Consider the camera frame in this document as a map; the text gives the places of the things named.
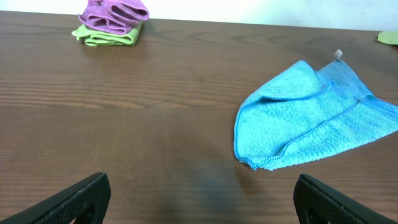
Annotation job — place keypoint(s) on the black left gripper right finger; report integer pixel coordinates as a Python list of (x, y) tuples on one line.
[(318, 203)]

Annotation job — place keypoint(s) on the folded green cloth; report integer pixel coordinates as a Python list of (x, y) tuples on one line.
[(95, 38)]

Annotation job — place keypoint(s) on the folded purple cloth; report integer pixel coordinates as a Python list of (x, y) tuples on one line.
[(114, 16)]

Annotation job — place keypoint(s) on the loose green cloth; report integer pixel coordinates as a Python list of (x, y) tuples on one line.
[(388, 37)]

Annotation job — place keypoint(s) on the blue microfiber cloth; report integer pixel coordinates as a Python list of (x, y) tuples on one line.
[(303, 115)]

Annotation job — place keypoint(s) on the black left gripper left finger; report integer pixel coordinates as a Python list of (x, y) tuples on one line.
[(83, 202)]

